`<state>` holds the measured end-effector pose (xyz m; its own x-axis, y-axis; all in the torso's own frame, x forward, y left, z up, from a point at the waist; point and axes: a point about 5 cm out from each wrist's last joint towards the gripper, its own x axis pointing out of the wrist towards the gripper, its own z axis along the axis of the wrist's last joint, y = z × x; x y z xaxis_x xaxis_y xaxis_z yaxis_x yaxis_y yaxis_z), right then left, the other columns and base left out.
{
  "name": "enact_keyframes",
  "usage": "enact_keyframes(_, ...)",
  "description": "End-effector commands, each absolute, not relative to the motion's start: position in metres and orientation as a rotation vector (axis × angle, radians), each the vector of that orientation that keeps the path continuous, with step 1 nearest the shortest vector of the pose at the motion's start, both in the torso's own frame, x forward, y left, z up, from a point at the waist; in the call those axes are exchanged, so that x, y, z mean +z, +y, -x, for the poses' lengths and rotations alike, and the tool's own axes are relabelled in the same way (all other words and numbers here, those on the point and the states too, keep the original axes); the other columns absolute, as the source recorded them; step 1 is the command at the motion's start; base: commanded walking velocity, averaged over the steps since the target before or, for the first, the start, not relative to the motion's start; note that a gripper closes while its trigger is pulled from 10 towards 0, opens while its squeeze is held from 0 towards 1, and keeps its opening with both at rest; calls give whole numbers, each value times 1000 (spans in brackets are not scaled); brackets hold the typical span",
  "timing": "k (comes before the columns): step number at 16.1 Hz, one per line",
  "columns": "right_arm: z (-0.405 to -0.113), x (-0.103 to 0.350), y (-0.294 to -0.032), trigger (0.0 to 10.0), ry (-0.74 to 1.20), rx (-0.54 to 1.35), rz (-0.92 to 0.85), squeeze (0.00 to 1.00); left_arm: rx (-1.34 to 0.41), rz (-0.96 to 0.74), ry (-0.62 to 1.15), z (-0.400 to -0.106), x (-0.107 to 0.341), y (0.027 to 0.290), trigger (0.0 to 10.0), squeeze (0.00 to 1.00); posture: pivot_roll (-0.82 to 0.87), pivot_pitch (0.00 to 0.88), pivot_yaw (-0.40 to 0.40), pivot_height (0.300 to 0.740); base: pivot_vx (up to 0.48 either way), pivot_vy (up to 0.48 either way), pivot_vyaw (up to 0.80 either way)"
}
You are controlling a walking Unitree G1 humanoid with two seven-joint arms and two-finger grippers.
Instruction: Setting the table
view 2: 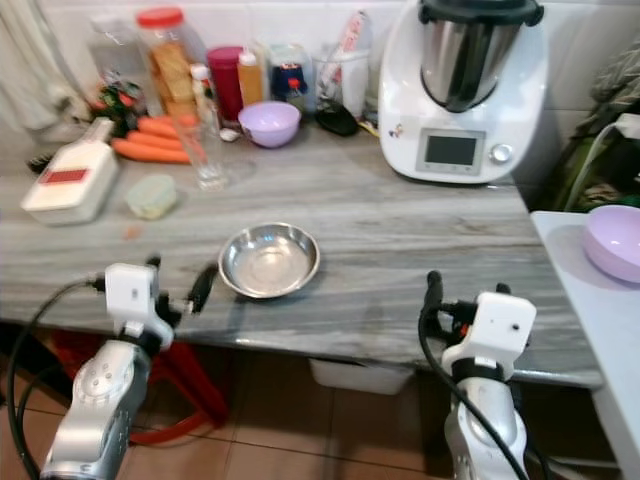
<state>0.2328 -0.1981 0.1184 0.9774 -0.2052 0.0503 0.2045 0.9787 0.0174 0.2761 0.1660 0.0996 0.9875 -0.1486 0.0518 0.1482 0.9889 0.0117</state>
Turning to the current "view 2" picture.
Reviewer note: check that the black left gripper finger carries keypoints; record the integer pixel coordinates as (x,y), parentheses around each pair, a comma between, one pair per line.
(153,262)
(203,288)

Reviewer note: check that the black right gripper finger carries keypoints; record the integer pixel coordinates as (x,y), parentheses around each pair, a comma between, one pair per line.
(434,293)
(502,289)

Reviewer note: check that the purple plastic bowl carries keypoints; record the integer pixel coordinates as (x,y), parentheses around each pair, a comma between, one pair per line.
(269,124)
(615,243)

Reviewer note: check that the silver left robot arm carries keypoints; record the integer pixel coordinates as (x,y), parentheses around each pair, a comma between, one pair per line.
(100,410)

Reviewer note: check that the small container green lid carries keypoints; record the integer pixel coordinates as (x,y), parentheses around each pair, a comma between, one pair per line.
(151,197)

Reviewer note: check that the stainless steel bowl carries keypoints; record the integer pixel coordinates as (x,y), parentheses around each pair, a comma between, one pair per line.
(270,260)

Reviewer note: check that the red plastic stool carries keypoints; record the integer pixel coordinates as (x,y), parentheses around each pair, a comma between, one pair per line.
(190,390)

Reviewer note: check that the orange carrot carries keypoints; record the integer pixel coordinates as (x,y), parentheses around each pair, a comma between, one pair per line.
(158,129)
(182,119)
(150,152)

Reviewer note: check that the white plastic box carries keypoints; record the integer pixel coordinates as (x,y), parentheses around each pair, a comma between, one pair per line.
(360,377)

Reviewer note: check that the white slicer box red label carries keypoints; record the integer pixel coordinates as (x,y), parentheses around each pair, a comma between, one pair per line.
(68,183)

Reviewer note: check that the clear drinking glass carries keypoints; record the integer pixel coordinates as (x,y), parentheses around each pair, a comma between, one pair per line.
(205,150)

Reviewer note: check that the green red plant decoration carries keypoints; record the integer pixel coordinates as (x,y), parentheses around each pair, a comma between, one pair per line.
(115,105)

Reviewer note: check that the small bottle white cap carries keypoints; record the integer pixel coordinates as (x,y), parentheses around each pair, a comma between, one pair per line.
(201,88)

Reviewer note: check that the magenta canister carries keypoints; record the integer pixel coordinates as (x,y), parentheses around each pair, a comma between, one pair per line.
(225,85)

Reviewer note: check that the white food processor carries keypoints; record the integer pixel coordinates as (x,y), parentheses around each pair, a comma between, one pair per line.
(460,100)

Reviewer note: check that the plastic jar red lid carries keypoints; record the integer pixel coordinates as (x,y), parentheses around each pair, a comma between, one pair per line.
(168,65)

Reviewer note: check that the white charger plug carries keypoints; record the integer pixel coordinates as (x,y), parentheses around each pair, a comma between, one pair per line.
(628,126)

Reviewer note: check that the orange sauce bottle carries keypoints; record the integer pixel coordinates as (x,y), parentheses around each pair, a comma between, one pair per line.
(250,80)

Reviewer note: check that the clear plastic container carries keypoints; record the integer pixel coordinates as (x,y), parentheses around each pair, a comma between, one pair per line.
(115,58)

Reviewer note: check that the jar with blue label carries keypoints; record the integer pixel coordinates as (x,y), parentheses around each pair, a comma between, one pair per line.
(288,78)

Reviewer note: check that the white utensil holder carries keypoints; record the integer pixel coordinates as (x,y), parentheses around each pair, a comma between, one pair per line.
(345,82)

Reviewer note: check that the white curtain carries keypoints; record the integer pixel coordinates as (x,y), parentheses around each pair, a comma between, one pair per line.
(28,60)

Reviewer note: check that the red white packet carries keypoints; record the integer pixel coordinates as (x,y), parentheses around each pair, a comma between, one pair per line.
(355,32)

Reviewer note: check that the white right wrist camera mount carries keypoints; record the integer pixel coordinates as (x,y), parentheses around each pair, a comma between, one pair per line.
(495,330)

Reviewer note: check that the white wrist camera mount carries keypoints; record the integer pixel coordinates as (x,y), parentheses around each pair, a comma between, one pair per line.
(132,300)
(495,330)

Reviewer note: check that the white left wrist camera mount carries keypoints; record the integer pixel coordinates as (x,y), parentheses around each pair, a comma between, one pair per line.
(132,300)

